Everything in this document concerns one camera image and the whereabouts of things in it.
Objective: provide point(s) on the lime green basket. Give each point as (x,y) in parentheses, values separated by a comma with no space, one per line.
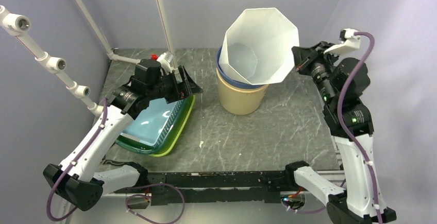
(178,124)

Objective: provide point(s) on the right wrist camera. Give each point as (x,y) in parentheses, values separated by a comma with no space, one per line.
(349,42)

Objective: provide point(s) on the blue bucket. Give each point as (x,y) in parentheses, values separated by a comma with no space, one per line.
(230,81)

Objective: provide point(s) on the cream cartoon bucket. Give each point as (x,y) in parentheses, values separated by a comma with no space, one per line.
(239,101)

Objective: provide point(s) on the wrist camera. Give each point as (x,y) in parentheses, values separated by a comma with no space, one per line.
(166,61)
(349,42)

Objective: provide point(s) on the dark green basket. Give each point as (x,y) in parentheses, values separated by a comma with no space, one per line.
(132,146)

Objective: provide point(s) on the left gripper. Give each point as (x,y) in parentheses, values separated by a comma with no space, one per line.
(181,91)

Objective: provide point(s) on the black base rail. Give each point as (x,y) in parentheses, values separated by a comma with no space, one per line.
(268,186)

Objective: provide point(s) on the light blue perforated basket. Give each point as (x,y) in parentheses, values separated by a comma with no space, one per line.
(153,124)

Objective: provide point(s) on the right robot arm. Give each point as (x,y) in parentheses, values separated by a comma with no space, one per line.
(340,84)

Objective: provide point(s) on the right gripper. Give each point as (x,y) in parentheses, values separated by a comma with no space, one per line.
(303,55)

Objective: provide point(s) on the white octagonal bin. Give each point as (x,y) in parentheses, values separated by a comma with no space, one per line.
(256,49)

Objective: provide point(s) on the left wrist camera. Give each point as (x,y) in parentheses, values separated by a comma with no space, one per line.
(166,61)

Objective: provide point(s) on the white PVC pipe frame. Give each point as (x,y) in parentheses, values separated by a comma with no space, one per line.
(18,26)

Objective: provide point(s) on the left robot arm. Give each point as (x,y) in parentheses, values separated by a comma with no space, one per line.
(76,179)

